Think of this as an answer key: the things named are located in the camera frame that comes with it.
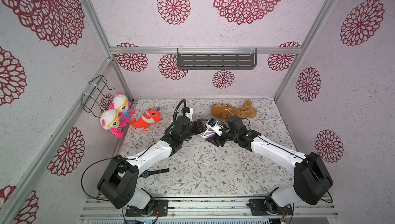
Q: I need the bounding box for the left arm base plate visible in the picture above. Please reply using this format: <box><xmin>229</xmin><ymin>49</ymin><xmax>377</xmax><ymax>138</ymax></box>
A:
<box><xmin>125</xmin><ymin>199</ymin><xmax>169</xmax><ymax>217</ymax></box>

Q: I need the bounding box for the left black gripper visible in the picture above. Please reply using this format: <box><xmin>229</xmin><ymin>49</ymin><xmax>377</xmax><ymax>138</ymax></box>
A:
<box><xmin>181</xmin><ymin>118</ymin><xmax>209</xmax><ymax>142</ymax></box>

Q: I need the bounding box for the lower white pink doll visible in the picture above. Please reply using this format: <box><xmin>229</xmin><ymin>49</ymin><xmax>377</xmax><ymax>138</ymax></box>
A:
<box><xmin>99</xmin><ymin>109</ymin><xmax>127</xmax><ymax>138</ymax></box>

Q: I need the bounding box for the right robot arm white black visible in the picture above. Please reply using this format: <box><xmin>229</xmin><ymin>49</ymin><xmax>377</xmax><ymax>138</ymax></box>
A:
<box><xmin>201</xmin><ymin>116</ymin><xmax>333</xmax><ymax>213</ymax></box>

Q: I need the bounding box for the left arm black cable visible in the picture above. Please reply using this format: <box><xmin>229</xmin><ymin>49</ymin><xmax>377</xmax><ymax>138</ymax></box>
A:
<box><xmin>81</xmin><ymin>157</ymin><xmax>127</xmax><ymax>201</ymax></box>

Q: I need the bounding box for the white pink doll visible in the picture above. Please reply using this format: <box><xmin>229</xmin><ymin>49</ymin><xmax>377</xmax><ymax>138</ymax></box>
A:
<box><xmin>108</xmin><ymin>92</ymin><xmax>135</xmax><ymax>123</ymax></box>
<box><xmin>99</xmin><ymin>109</ymin><xmax>127</xmax><ymax>138</ymax></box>

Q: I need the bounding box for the orange clownfish plush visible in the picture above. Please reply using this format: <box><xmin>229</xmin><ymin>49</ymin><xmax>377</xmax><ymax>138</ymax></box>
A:
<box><xmin>129</xmin><ymin>107</ymin><xmax>161</xmax><ymax>129</ymax></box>

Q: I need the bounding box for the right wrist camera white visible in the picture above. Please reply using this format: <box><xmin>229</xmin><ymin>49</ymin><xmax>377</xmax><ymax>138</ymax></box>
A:
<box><xmin>206</xmin><ymin>118</ymin><xmax>221</xmax><ymax>129</ymax></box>

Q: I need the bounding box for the black wrist watch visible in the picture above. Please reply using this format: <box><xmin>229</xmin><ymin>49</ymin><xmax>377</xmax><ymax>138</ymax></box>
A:
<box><xmin>139</xmin><ymin>168</ymin><xmax>170</xmax><ymax>178</ymax></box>

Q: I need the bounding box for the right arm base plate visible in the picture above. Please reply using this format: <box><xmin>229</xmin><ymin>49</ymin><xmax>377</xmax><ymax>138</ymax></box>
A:
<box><xmin>246</xmin><ymin>198</ymin><xmax>294</xmax><ymax>216</ymax></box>

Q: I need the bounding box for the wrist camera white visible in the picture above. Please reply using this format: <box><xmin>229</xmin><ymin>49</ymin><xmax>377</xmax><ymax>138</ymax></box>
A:
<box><xmin>206</xmin><ymin>118</ymin><xmax>221</xmax><ymax>129</ymax></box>
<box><xmin>182</xmin><ymin>107</ymin><xmax>193</xmax><ymax>122</ymax></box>

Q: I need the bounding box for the black wire basket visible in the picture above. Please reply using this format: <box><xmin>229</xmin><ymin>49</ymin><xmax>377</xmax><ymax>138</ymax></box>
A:
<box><xmin>80</xmin><ymin>75</ymin><xmax>116</xmax><ymax>118</ymax></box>

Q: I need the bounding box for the white power cord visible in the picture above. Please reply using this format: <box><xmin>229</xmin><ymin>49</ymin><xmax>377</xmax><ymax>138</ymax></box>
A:
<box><xmin>200</xmin><ymin>122</ymin><xmax>229</xmax><ymax>140</ymax></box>

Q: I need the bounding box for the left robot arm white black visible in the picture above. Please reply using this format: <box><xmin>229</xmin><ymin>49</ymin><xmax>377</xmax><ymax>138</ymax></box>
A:
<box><xmin>97</xmin><ymin>116</ymin><xmax>218</xmax><ymax>215</ymax></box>

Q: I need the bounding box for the upper white pink doll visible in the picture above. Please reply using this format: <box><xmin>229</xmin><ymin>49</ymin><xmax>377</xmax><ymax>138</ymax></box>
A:
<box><xmin>108</xmin><ymin>92</ymin><xmax>135</xmax><ymax>123</ymax></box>

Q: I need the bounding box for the dark grey wall shelf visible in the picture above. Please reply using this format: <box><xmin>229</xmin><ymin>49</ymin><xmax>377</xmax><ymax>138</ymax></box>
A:
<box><xmin>177</xmin><ymin>48</ymin><xmax>257</xmax><ymax>70</ymax></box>

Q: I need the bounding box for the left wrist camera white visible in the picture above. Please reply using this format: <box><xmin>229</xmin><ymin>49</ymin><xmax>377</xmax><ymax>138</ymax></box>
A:
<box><xmin>182</xmin><ymin>107</ymin><xmax>193</xmax><ymax>122</ymax></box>

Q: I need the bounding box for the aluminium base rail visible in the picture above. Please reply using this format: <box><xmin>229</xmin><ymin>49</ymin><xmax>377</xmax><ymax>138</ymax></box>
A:
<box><xmin>76</xmin><ymin>195</ymin><xmax>342</xmax><ymax>224</ymax></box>

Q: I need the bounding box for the brown plush toy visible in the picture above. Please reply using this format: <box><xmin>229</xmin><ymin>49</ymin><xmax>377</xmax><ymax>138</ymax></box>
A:
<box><xmin>210</xmin><ymin>99</ymin><xmax>258</xmax><ymax>120</ymax></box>

